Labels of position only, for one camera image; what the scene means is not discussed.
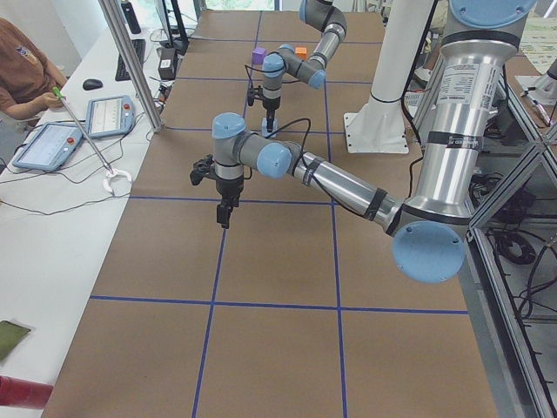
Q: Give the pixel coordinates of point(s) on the red object table corner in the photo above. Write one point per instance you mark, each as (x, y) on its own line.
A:
(19, 393)

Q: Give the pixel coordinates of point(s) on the teach pendant tablet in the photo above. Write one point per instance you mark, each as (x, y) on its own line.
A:
(106, 117)
(49, 148)

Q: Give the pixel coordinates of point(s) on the far teach pendant tablet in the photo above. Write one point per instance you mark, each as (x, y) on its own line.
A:
(106, 117)

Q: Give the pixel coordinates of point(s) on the aluminium frame post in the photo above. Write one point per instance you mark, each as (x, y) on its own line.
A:
(123, 42)

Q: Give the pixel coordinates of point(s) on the black power brick box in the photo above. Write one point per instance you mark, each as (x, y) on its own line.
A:
(168, 62)

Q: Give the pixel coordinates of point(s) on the purple foam block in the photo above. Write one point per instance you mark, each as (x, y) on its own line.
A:
(258, 55)

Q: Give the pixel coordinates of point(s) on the seated person brown shirt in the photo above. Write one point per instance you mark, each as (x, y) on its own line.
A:
(28, 77)

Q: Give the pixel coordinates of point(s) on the brown paper table mat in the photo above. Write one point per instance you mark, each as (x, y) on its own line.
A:
(295, 310)

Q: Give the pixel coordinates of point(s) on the orange foam block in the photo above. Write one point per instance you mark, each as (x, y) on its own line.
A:
(301, 52)

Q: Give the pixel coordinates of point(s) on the reacher grabber stick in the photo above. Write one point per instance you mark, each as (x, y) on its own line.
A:
(111, 172)

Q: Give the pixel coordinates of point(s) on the black computer mouse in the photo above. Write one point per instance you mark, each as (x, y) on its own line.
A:
(91, 84)

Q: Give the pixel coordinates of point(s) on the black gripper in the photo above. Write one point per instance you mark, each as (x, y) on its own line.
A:
(271, 105)
(227, 188)

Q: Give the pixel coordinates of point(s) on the light blue foam block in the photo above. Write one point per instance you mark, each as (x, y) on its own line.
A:
(269, 131)

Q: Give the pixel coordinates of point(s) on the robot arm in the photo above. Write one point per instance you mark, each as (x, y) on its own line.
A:
(308, 68)
(428, 227)

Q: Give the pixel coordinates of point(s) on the near teach pendant tablet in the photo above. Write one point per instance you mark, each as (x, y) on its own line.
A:
(49, 148)

